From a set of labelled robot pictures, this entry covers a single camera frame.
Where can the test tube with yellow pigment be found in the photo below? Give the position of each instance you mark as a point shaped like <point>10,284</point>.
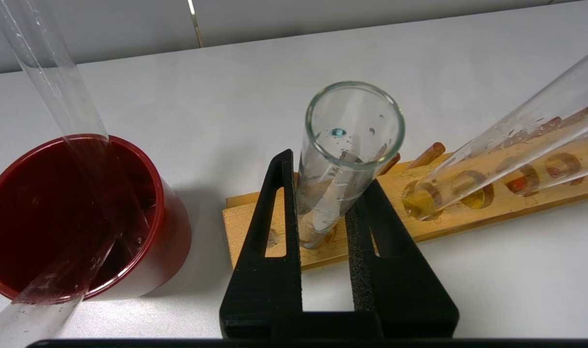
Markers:
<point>478,199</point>
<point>516,130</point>

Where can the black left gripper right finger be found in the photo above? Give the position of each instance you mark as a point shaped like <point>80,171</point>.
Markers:
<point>405,299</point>

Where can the test tube with red pigment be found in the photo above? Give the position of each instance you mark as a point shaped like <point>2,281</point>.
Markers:
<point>516,185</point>

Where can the dark red plastic cup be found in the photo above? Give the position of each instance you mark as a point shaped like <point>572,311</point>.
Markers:
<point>170,241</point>

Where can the test tube with blue pigment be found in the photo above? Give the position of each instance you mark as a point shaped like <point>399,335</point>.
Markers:
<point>342,193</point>

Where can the wooden test tube rack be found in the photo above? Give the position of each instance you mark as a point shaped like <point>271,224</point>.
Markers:
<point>540,195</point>

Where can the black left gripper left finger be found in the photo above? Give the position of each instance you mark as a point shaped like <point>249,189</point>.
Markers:
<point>255,299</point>

